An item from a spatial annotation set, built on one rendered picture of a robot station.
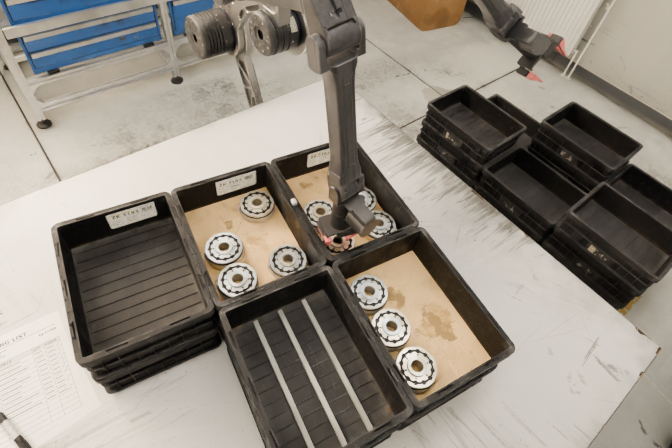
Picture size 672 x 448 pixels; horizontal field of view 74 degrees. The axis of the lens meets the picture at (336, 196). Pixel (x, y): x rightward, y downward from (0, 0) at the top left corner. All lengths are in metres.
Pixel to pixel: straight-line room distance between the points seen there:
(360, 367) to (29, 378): 0.83
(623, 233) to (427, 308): 1.22
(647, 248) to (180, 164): 1.92
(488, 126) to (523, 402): 1.43
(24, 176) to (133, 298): 1.71
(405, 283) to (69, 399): 0.90
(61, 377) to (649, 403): 2.27
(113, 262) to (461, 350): 0.95
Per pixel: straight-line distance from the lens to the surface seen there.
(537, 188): 2.41
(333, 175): 1.03
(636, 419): 2.49
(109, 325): 1.27
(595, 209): 2.30
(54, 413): 1.37
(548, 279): 1.66
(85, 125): 3.08
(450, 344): 1.26
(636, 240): 2.30
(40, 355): 1.44
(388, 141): 1.85
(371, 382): 1.17
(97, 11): 2.86
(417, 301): 1.28
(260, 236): 1.33
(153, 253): 1.34
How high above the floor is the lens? 1.93
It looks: 50 degrees down
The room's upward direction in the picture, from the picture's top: 10 degrees clockwise
